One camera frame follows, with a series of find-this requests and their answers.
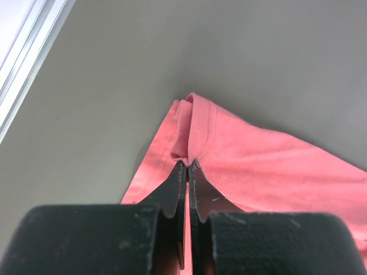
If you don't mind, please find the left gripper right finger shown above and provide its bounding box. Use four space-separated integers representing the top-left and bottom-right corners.
189 162 366 274

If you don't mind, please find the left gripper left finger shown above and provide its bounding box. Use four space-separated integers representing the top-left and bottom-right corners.
1 162 186 274

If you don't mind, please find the red t shirt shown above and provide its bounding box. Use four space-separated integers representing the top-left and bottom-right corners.
122 93 366 274

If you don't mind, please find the left aluminium frame post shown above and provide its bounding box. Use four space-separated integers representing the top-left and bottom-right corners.
1 1 75 138

